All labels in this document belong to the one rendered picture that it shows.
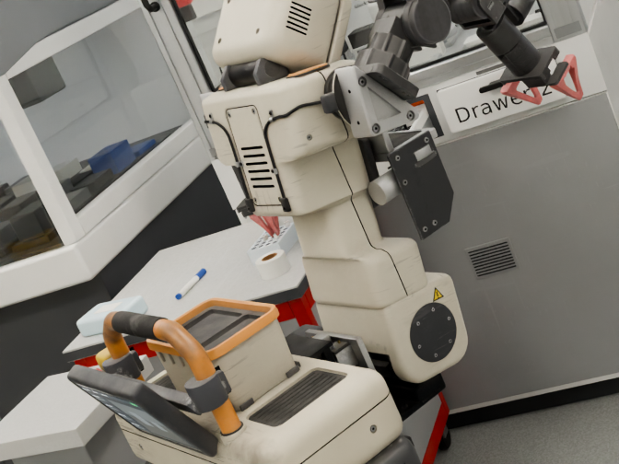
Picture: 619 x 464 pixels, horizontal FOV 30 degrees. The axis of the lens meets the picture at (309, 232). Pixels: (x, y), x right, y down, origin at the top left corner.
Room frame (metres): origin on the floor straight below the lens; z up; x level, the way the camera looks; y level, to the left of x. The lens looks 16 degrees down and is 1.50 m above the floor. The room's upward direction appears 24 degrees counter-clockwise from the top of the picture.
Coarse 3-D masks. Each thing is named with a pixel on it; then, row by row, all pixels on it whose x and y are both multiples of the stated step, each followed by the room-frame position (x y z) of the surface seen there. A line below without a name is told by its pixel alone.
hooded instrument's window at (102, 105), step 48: (96, 48) 3.42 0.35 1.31; (144, 48) 3.67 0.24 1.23; (48, 96) 3.11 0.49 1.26; (96, 96) 3.31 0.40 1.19; (144, 96) 3.55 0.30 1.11; (0, 144) 2.93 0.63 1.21; (48, 144) 3.02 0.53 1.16; (96, 144) 3.21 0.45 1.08; (144, 144) 3.43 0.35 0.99; (0, 192) 2.96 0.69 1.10; (96, 192) 3.11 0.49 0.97; (0, 240) 2.99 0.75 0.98; (48, 240) 2.93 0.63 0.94
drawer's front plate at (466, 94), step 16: (480, 80) 2.66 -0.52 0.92; (448, 96) 2.70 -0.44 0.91; (464, 96) 2.68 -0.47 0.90; (480, 96) 2.67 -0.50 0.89; (496, 96) 2.65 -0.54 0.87; (544, 96) 2.61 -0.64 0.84; (560, 96) 2.60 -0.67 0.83; (448, 112) 2.71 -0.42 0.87; (464, 112) 2.69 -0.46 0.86; (480, 112) 2.68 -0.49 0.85; (496, 112) 2.66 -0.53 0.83; (512, 112) 2.65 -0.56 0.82; (464, 128) 2.70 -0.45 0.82
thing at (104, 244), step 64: (0, 0) 3.07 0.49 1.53; (64, 0) 3.33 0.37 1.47; (128, 0) 3.66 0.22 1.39; (0, 64) 2.95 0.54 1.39; (192, 128) 3.69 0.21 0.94; (128, 192) 3.21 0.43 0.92; (192, 192) 3.56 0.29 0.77; (64, 256) 2.91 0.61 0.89; (128, 256) 3.11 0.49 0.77; (0, 320) 3.11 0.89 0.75; (64, 320) 3.03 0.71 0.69; (0, 384) 3.16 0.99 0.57
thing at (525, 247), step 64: (512, 128) 2.67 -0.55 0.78; (576, 128) 2.61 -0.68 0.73; (512, 192) 2.69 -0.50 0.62; (576, 192) 2.63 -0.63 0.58; (448, 256) 2.78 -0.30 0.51; (512, 256) 2.71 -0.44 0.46; (576, 256) 2.65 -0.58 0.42; (512, 320) 2.74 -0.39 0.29; (576, 320) 2.68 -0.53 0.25; (448, 384) 2.83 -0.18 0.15; (512, 384) 2.77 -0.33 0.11; (576, 384) 2.71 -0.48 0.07
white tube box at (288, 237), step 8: (264, 232) 2.65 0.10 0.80; (280, 232) 2.59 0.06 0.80; (288, 232) 2.58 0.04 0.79; (296, 232) 2.61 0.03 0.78; (256, 240) 2.61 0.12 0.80; (272, 240) 2.56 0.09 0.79; (280, 240) 2.53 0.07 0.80; (288, 240) 2.56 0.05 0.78; (296, 240) 2.60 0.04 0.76; (256, 248) 2.55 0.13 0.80; (264, 248) 2.53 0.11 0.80; (272, 248) 2.52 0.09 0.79; (280, 248) 2.52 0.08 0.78; (288, 248) 2.55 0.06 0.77; (256, 256) 2.54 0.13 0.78
